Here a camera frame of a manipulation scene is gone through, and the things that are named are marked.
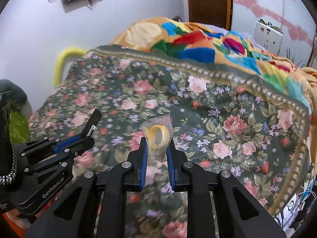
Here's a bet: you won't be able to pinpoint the white device with round mark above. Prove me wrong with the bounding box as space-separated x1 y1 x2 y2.
275 193 305 226

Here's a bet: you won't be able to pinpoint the yellow ring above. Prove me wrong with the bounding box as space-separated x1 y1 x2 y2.
140 113 174 163

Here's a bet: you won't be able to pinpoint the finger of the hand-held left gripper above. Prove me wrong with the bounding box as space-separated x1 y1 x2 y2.
19 133 85 157
23 137 96 176

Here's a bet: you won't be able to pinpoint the yellow padded bed rail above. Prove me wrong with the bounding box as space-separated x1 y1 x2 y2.
54 47 86 87

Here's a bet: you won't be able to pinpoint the floral blanket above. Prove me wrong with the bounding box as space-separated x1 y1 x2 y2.
28 45 314 238

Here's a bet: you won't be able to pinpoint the yellow tape roll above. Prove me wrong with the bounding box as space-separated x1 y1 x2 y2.
143 125 171 152

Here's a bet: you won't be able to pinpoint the black case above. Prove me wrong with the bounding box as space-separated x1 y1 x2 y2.
84 108 102 139

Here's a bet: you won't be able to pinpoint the pink heart wall stickers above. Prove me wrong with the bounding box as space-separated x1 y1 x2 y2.
234 0 314 41

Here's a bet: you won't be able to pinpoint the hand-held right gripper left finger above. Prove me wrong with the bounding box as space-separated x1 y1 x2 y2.
25 137 149 238

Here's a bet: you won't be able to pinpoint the green cloth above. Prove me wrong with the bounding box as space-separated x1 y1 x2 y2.
10 110 31 144

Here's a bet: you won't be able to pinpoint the dark teal cloth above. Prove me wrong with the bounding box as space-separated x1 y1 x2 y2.
0 79 28 106

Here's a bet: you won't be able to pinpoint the brown wooden door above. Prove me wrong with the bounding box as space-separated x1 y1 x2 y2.
186 0 233 30

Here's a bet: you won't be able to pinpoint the black and white coiled cable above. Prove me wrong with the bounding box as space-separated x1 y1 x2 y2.
0 139 17 185

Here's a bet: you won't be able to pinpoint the multicoloured patchwork blanket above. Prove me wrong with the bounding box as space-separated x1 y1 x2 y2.
110 17 317 109

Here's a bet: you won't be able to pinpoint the white wall box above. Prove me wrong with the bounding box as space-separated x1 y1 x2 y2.
255 18 284 55

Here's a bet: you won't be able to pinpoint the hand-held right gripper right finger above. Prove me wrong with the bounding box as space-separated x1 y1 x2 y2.
166 139 286 238

